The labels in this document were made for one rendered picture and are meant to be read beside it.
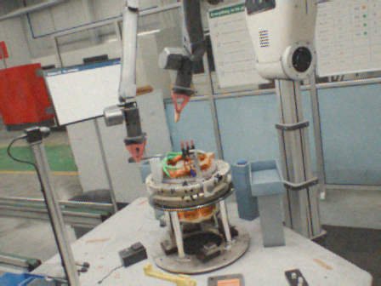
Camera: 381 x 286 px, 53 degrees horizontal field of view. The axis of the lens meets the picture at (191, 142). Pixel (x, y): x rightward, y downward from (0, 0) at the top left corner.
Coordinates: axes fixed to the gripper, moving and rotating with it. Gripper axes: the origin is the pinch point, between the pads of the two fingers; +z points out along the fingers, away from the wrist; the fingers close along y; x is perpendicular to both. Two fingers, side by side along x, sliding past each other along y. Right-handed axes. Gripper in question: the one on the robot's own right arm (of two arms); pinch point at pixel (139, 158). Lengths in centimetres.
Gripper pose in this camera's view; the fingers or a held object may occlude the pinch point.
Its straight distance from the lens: 145.6
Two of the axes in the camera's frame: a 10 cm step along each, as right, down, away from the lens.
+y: -1.0, 2.4, -9.6
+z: 1.2, 9.7, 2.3
